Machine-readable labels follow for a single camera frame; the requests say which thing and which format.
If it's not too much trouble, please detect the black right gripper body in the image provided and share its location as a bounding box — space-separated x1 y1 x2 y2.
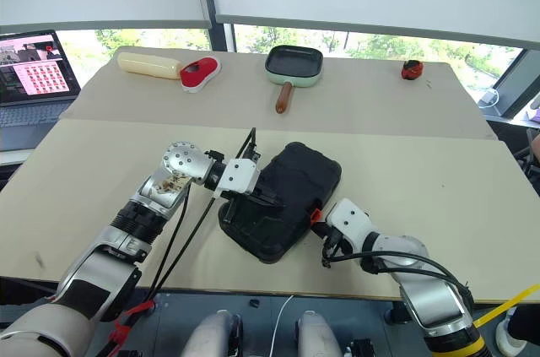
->
311 221 341 255

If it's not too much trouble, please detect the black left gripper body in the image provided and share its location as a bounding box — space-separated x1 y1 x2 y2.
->
246 170 273 207

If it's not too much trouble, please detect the black plastic tool case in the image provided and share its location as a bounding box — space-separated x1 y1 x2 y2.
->
217 141 343 265

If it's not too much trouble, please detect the grey rounded robot leg cover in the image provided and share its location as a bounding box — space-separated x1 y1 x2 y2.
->
294 310 343 357
180 310 244 357

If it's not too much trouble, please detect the green square frying pan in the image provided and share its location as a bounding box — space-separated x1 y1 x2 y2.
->
264 45 325 116

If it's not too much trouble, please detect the red white brush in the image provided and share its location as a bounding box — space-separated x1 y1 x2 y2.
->
179 57 222 94

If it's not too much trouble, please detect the cream cylindrical roll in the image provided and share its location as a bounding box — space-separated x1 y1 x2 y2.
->
116 51 185 81

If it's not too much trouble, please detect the red black tape measure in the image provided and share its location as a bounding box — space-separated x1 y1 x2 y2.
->
400 59 425 81

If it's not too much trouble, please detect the white shoe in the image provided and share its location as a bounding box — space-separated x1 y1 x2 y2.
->
494 307 527 356

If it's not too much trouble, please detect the small white charger device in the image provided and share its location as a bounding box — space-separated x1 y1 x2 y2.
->
479 88 501 110

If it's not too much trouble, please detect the black chair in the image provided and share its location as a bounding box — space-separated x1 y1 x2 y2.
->
512 127 540 198

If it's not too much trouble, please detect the dark side counter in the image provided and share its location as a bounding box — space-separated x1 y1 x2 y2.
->
491 47 540 118

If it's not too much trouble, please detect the open laptop computer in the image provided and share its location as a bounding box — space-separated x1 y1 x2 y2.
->
0 29 82 152

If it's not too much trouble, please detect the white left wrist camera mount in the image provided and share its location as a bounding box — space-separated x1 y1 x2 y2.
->
213 157 261 200

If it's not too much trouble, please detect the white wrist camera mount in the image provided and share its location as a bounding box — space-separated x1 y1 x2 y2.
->
213 157 261 200
326 197 380 249

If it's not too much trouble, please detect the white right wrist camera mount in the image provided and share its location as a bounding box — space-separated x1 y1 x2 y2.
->
326 197 380 249

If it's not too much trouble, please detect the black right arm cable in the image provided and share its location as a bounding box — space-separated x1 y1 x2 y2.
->
321 236 473 304

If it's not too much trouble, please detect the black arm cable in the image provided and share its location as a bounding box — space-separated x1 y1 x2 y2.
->
321 236 473 304
145 127 261 303

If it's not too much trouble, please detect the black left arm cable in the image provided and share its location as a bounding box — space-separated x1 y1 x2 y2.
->
145 127 261 303

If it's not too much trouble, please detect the thin white cable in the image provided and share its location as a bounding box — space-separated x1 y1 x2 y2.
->
269 294 296 357

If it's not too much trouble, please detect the dark window post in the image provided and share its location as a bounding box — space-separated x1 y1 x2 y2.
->
195 0 236 54

